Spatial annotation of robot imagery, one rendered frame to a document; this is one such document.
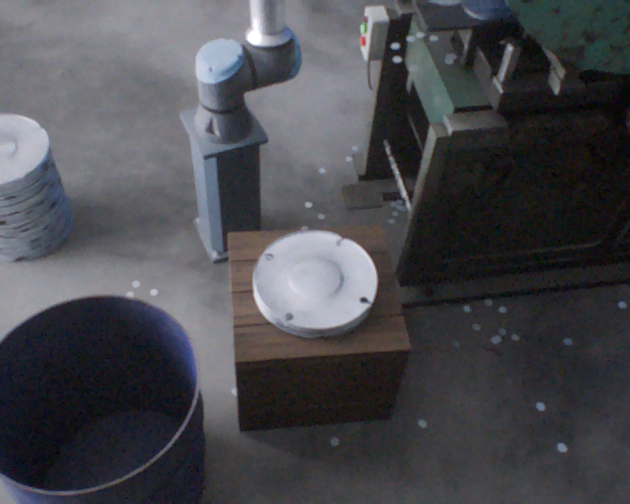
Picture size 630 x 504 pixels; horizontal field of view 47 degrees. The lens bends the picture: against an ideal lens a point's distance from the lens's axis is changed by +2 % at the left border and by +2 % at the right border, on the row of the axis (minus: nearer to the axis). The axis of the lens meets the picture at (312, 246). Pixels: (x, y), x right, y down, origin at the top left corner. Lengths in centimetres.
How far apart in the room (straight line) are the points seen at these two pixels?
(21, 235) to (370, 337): 109
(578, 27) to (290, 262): 80
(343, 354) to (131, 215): 101
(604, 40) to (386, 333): 75
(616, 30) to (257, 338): 94
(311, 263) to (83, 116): 130
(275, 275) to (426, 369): 57
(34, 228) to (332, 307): 98
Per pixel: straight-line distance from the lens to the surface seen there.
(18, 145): 219
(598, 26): 138
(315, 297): 164
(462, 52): 187
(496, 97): 176
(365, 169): 242
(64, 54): 305
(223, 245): 216
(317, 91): 280
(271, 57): 182
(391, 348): 163
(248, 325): 164
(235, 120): 187
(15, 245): 226
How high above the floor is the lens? 172
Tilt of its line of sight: 50 degrees down
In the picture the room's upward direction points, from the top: 4 degrees clockwise
